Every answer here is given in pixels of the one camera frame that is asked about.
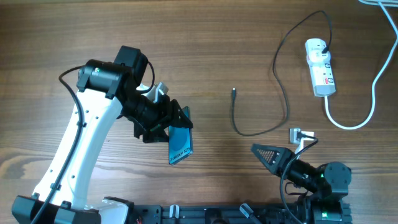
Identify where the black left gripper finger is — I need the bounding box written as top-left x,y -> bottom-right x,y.
143,124 -> 169,143
169,100 -> 193,129

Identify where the black USB charging cable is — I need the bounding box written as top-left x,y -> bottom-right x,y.
231,10 -> 333,137

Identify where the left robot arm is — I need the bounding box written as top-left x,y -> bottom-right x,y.
12,46 -> 193,223

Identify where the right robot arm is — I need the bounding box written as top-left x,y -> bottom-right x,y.
251,144 -> 353,223

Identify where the white USB charger plug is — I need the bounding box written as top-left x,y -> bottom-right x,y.
306,48 -> 331,66

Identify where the white power strip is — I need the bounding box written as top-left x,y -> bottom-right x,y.
305,39 -> 336,97

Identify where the black left camera cable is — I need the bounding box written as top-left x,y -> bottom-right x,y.
29,65 -> 88,224

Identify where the white power strip cord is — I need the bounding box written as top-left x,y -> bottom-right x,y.
324,0 -> 398,131

